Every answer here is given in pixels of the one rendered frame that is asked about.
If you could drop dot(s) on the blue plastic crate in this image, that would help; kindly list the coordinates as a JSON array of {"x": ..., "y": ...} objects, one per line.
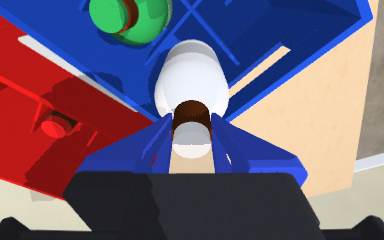
[{"x": 252, "y": 29}]

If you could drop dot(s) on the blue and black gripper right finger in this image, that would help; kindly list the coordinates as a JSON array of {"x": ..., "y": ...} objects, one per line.
[{"x": 249, "y": 153}]

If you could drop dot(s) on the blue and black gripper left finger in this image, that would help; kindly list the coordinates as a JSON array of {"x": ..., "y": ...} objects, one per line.
[{"x": 136, "y": 152}]

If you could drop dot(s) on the red crate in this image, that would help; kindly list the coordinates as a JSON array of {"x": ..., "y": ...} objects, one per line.
[{"x": 28, "y": 156}]

